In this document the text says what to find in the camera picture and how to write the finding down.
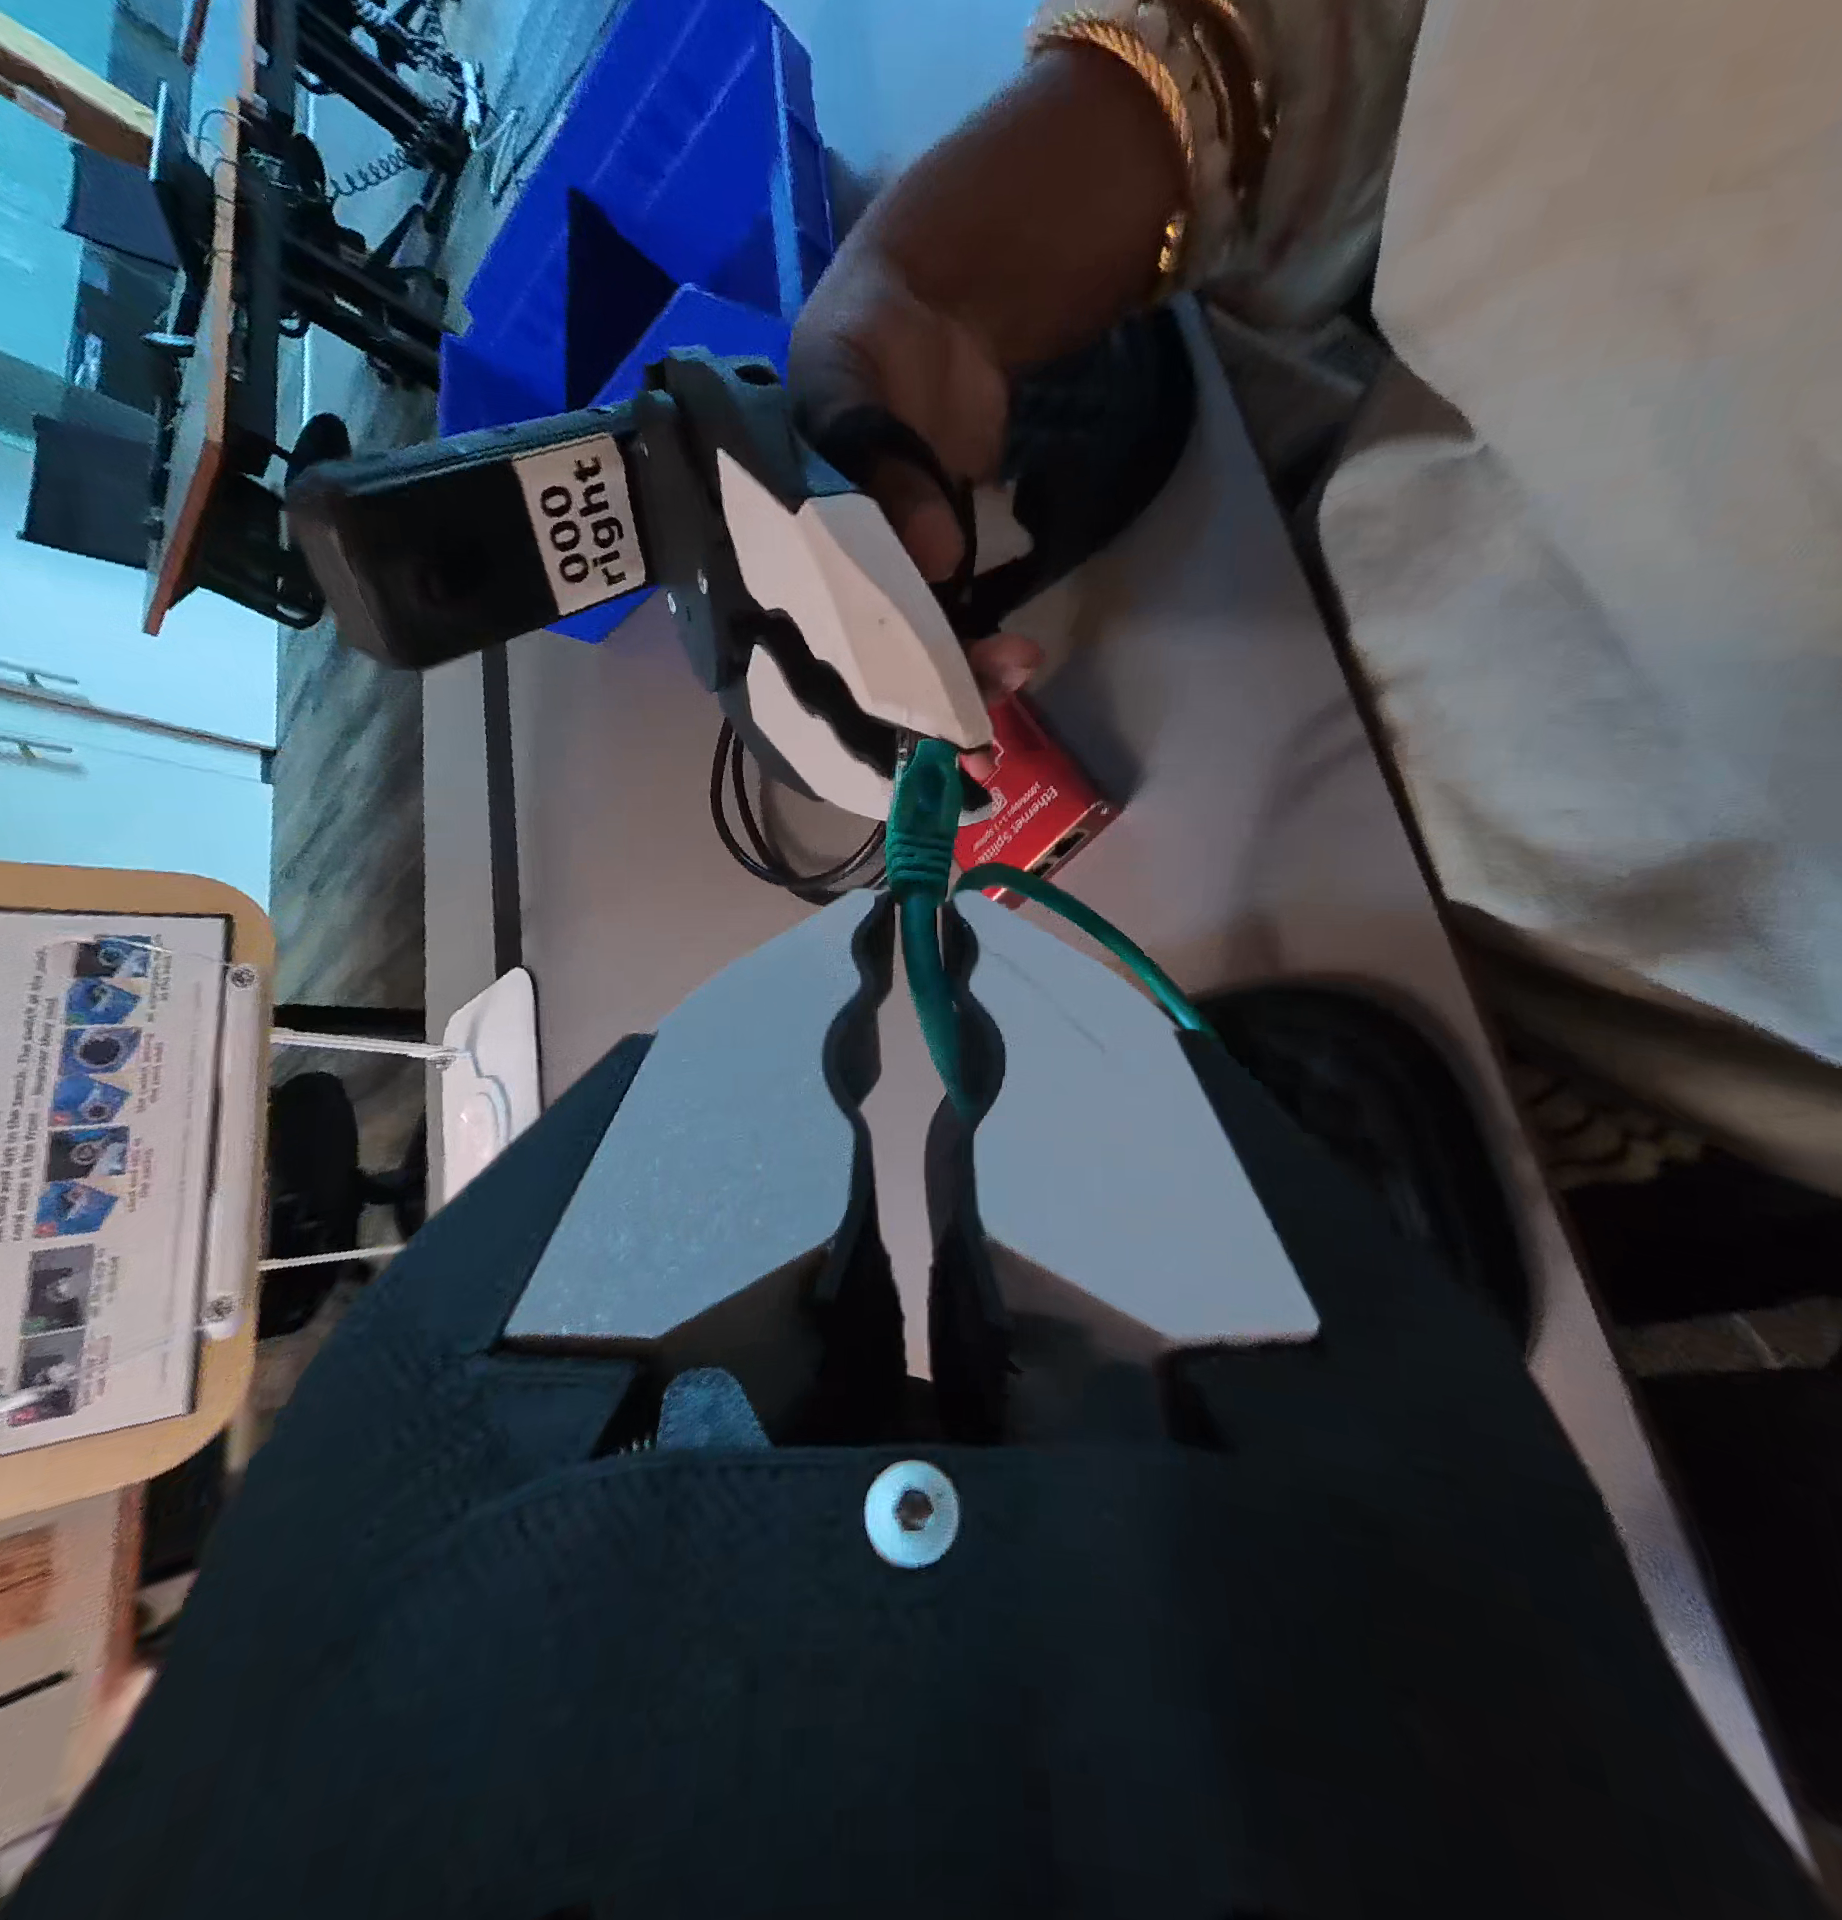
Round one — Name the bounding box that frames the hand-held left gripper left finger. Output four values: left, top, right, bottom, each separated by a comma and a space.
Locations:
502, 891, 885, 1358

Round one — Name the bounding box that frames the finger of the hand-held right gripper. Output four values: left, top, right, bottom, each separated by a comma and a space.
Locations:
716, 450, 1001, 755
725, 628, 910, 823

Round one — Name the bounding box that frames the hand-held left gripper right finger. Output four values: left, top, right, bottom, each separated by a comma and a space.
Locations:
928, 891, 1327, 1364

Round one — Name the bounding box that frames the black ethernet cable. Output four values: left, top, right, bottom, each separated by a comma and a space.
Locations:
710, 717, 896, 905

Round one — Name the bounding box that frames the green ethernet cable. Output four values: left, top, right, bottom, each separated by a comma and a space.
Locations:
879, 734, 1222, 1125

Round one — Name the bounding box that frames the red ethernet splitter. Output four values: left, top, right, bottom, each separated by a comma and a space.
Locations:
942, 689, 1121, 915

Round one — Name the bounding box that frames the blue plastic bin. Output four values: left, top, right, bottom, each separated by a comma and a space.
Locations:
437, 0, 845, 649

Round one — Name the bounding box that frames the person's right hand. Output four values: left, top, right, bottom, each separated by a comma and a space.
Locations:
790, 42, 1195, 694

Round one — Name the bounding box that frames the wooden edged desk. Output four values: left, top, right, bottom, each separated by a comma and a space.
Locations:
141, 0, 489, 648

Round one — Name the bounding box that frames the black bin divider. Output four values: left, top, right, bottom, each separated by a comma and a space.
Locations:
564, 187, 686, 410

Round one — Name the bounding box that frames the pearl bead bracelet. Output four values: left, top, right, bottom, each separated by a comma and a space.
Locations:
1132, 0, 1239, 153

